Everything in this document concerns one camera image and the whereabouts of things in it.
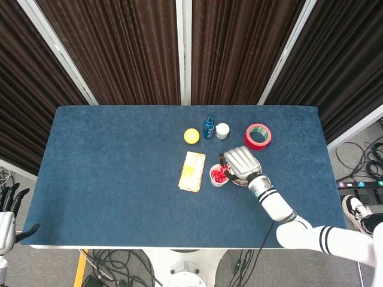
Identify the blue table cloth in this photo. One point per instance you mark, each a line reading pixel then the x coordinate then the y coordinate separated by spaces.
pixel 119 179

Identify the white and black sneaker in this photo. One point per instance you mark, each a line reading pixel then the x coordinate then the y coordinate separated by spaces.
pixel 356 212

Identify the small white jar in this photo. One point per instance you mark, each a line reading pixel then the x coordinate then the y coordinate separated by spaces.
pixel 222 131

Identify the red candies heap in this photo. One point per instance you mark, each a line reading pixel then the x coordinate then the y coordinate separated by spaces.
pixel 218 176

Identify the yellow ball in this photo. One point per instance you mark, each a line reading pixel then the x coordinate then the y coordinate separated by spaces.
pixel 191 136

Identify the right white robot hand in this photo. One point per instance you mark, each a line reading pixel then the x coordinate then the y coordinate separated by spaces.
pixel 242 163

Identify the brown pleated curtain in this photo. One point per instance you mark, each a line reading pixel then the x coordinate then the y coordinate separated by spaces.
pixel 239 45
pixel 30 104
pixel 344 59
pixel 119 45

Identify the white table frame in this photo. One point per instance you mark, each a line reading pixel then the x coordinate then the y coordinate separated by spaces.
pixel 149 247

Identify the blue spray bottle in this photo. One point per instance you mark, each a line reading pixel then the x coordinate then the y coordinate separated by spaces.
pixel 208 130

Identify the black trouser leg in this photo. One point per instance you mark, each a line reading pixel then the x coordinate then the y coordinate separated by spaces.
pixel 375 221

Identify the black floor box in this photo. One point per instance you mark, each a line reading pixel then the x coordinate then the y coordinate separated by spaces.
pixel 369 195

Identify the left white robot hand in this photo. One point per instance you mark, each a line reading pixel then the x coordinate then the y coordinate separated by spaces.
pixel 6 230

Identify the silver metal plate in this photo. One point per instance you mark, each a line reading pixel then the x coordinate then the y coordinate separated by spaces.
pixel 240 182

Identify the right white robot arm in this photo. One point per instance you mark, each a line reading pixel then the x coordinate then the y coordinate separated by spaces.
pixel 275 204

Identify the red tape roll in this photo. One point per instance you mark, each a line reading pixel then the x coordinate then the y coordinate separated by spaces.
pixel 248 140

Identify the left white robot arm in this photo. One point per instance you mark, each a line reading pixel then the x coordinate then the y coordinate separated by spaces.
pixel 2 264

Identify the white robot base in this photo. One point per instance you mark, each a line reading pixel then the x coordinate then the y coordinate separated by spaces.
pixel 185 266

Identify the white paper cup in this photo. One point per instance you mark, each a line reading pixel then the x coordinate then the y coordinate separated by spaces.
pixel 220 184

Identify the black power strip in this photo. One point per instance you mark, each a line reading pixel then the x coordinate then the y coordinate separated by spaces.
pixel 359 183

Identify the yellow bar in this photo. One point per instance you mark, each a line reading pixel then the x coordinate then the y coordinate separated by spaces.
pixel 80 267

